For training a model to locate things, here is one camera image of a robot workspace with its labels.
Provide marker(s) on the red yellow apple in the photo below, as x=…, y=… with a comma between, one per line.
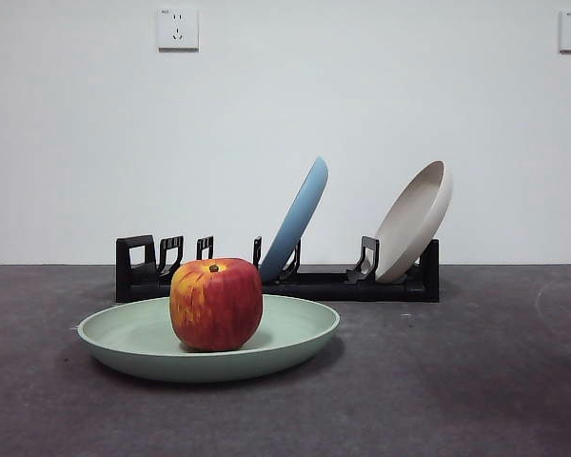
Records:
x=216, y=304

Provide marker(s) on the green plate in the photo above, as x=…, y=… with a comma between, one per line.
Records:
x=295, y=333

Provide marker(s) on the blue plate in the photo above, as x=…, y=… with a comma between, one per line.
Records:
x=295, y=219

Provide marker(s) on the beige plate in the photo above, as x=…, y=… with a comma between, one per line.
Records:
x=414, y=219

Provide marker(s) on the black plate rack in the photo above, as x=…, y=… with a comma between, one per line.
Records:
x=138, y=285

